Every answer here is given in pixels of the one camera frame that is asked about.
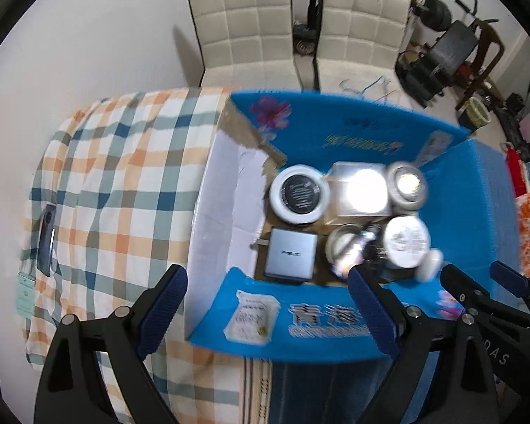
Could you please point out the blue striped cloth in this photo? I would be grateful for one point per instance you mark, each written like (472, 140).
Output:
(380, 379)

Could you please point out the car key with white tag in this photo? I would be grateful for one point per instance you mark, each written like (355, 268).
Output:
(376, 260)

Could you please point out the white oval case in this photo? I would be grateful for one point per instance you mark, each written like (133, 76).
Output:
(429, 266)

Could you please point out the white jar black lid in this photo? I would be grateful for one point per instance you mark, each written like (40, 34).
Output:
(299, 195)

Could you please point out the dark smartphone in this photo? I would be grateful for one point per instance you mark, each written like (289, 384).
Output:
(46, 239)

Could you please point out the red bag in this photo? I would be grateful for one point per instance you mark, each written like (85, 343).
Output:
(514, 166)

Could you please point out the left white padded chair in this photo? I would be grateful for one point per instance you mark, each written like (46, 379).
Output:
(246, 44)

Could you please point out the dark grey PISEN charger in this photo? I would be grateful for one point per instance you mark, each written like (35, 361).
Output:
(286, 256)

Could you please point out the pale green card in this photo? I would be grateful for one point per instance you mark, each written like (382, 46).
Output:
(25, 295)

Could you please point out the black weight bench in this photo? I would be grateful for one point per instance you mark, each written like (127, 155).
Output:
(430, 72)

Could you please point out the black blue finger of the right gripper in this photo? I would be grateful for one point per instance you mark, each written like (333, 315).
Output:
(472, 295)
(512, 281)

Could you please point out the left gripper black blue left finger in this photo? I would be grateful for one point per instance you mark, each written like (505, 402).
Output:
(132, 333)

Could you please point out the white padded chair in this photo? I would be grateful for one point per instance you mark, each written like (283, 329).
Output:
(360, 40)
(246, 44)

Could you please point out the wire clothes hangers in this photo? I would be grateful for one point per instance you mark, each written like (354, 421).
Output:
(376, 90)

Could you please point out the blue cardboard box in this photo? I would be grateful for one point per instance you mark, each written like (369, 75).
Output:
(260, 133)

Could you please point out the clear plastic box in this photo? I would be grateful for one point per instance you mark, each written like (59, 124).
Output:
(358, 190)

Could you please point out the woven waste basket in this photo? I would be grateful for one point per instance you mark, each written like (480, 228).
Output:
(474, 115)

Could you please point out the right white padded chair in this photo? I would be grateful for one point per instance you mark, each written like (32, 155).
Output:
(360, 40)

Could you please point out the barbell with black weights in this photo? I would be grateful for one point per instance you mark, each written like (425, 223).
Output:
(433, 14)

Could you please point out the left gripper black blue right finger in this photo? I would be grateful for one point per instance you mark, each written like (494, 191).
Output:
(404, 333)

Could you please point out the brown wooden chair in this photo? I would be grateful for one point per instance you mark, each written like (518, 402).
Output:
(487, 36)

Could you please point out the silver round tin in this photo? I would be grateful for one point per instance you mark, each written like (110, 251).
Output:
(407, 187)

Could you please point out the yellow tape roll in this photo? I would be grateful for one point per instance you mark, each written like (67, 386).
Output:
(346, 245)

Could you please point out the white round jar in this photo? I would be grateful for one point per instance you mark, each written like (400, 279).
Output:
(406, 241)

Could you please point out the plaid orange blue cloth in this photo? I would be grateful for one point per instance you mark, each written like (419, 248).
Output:
(124, 174)

